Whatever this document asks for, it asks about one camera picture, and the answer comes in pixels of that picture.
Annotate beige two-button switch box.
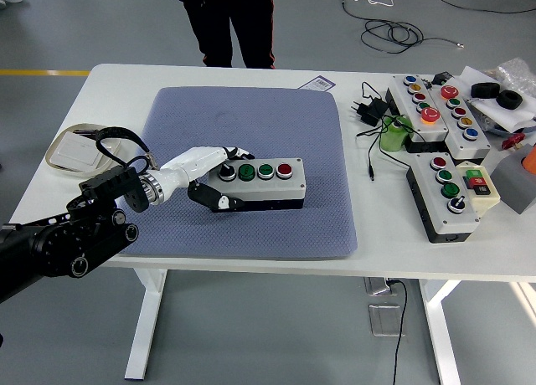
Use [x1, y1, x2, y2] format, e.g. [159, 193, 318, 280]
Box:
[455, 161, 502, 214]

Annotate green tape roll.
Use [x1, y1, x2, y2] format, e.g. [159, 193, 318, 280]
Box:
[379, 114, 414, 154]

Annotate black floor power cable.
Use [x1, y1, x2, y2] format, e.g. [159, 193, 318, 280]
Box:
[387, 279, 410, 385]

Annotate grey-blue textured mat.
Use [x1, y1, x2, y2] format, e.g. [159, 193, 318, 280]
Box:
[115, 86, 359, 260]

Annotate five-button box with red top button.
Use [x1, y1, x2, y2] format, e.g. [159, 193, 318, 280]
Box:
[426, 82, 492, 161]

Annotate four-button control box with knob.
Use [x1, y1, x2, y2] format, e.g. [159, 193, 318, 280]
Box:
[208, 157, 307, 213]
[405, 152, 482, 244]

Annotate metal floor socket lid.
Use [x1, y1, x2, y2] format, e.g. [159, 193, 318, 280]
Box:
[368, 303, 406, 338]

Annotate metal floor socket box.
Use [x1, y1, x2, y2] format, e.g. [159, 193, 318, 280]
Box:
[363, 277, 397, 296]

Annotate white wall switch plate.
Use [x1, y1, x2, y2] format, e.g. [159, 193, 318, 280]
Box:
[55, 132, 112, 168]

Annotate red emergency stop button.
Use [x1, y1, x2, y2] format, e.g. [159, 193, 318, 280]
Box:
[502, 132, 527, 151]

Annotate clear bubble wrap bag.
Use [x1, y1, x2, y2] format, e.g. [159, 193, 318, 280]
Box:
[485, 57, 536, 94]

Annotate orange object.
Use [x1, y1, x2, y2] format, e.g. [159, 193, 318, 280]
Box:
[522, 144, 536, 175]

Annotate black power adapter plug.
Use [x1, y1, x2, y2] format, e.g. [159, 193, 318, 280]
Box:
[349, 98, 390, 127]

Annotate black foam ring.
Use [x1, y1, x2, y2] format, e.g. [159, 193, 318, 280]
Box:
[496, 90, 523, 110]
[470, 82, 502, 100]

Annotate grey box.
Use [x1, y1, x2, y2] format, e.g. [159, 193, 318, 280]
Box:
[489, 144, 536, 215]

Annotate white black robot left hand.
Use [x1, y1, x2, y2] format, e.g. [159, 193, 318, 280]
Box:
[157, 145, 255, 213]

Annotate beige shallow dish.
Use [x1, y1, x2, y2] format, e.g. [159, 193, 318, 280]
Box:
[45, 123, 125, 177]

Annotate white table leg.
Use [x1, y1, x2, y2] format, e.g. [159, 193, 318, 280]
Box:
[124, 269, 168, 381]
[418, 279, 464, 385]

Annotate purple-edged label card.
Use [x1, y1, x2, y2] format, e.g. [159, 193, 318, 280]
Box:
[299, 74, 336, 91]

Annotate white foam sheets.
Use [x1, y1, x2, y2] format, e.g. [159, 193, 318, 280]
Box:
[458, 65, 536, 133]

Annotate black coiled floor cable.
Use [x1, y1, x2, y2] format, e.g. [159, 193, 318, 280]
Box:
[359, 18, 465, 54]

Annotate black adapter cord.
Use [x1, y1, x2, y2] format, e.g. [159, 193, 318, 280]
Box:
[355, 81, 420, 182]

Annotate five-button box with mushroom button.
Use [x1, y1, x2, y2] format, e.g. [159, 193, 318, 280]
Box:
[384, 74, 450, 154]

